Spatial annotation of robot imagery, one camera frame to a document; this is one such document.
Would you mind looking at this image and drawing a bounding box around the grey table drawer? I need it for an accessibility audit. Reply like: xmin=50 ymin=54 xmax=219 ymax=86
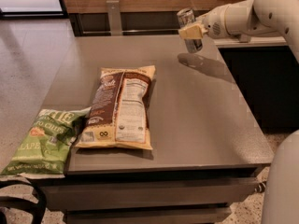
xmin=42 ymin=177 xmax=257 ymax=211

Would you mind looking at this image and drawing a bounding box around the metal bracket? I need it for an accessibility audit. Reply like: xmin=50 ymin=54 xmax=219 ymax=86
xmin=107 ymin=0 xmax=122 ymax=36
xmin=238 ymin=35 xmax=251 ymax=43

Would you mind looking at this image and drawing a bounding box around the brown yellow chip bag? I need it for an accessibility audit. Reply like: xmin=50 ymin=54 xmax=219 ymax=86
xmin=77 ymin=65 xmax=155 ymax=150

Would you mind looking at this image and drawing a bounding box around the right metal bracket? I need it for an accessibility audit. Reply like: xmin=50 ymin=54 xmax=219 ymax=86
xmin=238 ymin=35 xmax=251 ymax=43

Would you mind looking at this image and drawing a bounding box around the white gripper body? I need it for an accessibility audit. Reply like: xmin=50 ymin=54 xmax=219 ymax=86
xmin=202 ymin=4 xmax=231 ymax=39

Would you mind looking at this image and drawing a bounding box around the silver redbull can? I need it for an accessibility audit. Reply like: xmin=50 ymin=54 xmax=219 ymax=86
xmin=177 ymin=8 xmax=203 ymax=53

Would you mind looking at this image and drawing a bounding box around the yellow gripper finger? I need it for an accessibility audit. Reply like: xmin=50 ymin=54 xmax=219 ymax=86
xmin=178 ymin=22 xmax=208 ymax=40
xmin=195 ymin=13 xmax=206 ymax=23

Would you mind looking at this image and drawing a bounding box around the left metal bracket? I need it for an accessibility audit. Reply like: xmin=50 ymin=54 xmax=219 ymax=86
xmin=107 ymin=0 xmax=122 ymax=36

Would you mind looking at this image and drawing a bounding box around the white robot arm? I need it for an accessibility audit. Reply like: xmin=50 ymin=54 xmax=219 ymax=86
xmin=178 ymin=0 xmax=299 ymax=224

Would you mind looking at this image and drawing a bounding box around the metal rail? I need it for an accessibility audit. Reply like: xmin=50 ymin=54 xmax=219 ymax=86
xmin=82 ymin=29 xmax=178 ymax=35

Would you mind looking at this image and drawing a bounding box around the black chair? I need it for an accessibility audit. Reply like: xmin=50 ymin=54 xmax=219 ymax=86
xmin=0 ymin=180 xmax=47 ymax=224

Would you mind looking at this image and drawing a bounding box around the striped cable on floor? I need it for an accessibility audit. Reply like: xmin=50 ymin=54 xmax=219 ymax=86
xmin=253 ymin=181 xmax=267 ymax=194

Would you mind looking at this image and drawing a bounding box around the green jalapeno chip bag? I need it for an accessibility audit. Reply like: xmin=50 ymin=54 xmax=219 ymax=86
xmin=1 ymin=108 xmax=90 ymax=179

